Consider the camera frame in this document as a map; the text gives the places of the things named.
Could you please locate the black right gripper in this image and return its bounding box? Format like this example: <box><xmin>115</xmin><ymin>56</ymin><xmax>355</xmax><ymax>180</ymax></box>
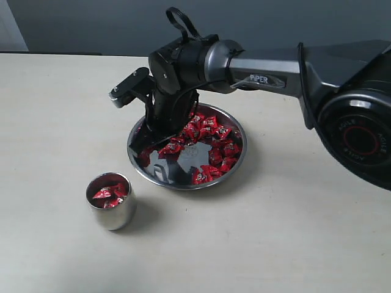
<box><xmin>128</xmin><ymin>89</ymin><xmax>199</xmax><ymax>153</ymax></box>

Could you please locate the steel cup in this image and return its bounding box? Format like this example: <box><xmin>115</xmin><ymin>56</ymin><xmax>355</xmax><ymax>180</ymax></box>
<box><xmin>86</xmin><ymin>172</ymin><xmax>137</xmax><ymax>231</ymax></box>

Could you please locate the red wrapped candy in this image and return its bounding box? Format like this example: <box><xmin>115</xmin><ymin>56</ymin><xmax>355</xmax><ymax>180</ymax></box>
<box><xmin>191</xmin><ymin>165</ymin><xmax>223</xmax><ymax>185</ymax></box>
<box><xmin>158</xmin><ymin>142</ymin><xmax>183</xmax><ymax>159</ymax></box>
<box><xmin>202</xmin><ymin>116</ymin><xmax>219</xmax><ymax>129</ymax></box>
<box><xmin>222</xmin><ymin>142</ymin><xmax>241</xmax><ymax>157</ymax></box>

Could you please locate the black cable loop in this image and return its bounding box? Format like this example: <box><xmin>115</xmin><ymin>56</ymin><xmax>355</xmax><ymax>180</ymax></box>
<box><xmin>166</xmin><ymin>7</ymin><xmax>208</xmax><ymax>42</ymax></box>

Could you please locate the round steel plate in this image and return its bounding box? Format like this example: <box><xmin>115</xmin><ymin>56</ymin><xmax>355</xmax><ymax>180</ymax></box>
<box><xmin>127</xmin><ymin>103</ymin><xmax>247</xmax><ymax>190</ymax></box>

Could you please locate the red candy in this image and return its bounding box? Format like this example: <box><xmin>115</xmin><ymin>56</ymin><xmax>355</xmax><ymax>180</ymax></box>
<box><xmin>111</xmin><ymin>183</ymin><xmax>127</xmax><ymax>198</ymax></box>
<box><xmin>92</xmin><ymin>186</ymin><xmax>114</xmax><ymax>200</ymax></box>
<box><xmin>191</xmin><ymin>165</ymin><xmax>223</xmax><ymax>185</ymax></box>
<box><xmin>222</xmin><ymin>142</ymin><xmax>241</xmax><ymax>157</ymax></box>
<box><xmin>202</xmin><ymin>116</ymin><xmax>219</xmax><ymax>129</ymax></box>
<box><xmin>158</xmin><ymin>142</ymin><xmax>183</xmax><ymax>159</ymax></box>

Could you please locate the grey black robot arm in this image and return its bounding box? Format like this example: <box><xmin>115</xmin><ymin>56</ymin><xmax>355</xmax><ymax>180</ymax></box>
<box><xmin>128</xmin><ymin>35</ymin><xmax>390</xmax><ymax>189</ymax></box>

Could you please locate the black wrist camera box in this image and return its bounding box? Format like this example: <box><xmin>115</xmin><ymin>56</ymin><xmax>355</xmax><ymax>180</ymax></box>
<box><xmin>109</xmin><ymin>67</ymin><xmax>155</xmax><ymax>109</ymax></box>

